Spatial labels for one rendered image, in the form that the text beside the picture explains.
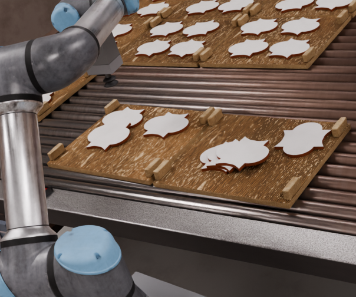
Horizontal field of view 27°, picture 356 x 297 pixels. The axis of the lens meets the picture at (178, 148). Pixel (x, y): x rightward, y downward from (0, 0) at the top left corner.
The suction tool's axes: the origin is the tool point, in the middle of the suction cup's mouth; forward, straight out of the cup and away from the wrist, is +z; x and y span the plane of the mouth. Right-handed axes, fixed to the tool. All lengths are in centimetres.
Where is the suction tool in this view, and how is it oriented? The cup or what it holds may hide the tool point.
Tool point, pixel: (111, 83)
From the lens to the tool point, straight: 212.7
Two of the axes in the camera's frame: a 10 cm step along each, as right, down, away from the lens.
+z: 2.8, 8.3, 4.8
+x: -4.3, 5.6, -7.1
